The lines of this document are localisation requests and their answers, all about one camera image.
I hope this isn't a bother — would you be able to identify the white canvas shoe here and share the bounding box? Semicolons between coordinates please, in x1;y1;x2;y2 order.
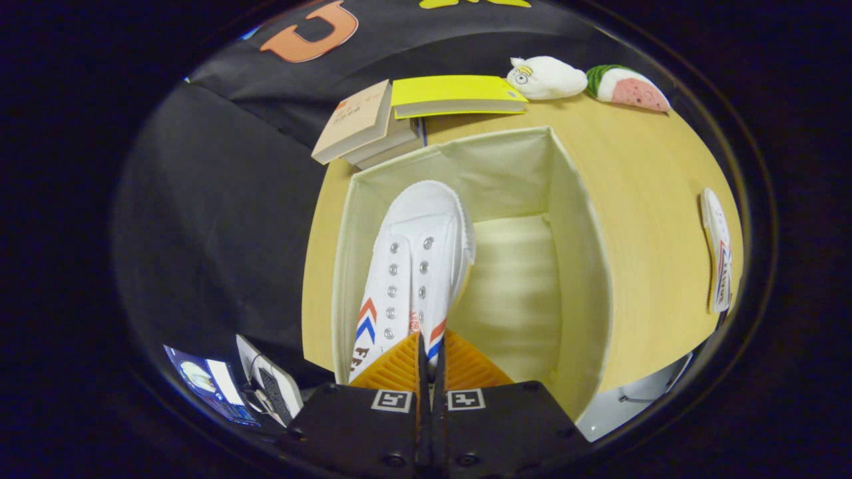
699;188;734;315
347;180;477;385

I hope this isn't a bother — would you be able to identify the white book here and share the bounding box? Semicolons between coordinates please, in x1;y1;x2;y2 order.
341;116;417;167

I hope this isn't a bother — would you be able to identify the yellow book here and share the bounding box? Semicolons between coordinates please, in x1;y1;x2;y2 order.
390;75;529;120

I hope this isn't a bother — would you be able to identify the grey book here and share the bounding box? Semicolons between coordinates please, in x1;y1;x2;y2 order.
356;118;428;171

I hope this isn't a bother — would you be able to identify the white plush toy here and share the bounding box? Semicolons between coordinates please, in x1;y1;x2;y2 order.
506;56;589;101

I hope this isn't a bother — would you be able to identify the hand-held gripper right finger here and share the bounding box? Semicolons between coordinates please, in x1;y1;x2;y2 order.
431;329;593;479

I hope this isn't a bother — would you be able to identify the cream fabric storage box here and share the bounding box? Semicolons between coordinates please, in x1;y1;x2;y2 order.
331;125;613;423

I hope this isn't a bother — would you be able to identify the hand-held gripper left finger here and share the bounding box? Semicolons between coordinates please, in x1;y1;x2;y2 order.
276;331;430;479

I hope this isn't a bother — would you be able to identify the white electronic device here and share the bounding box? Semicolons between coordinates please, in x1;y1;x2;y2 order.
236;334;305;428

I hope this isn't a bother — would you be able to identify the watermelon slice plush toy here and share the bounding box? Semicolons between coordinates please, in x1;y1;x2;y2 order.
586;65;672;113

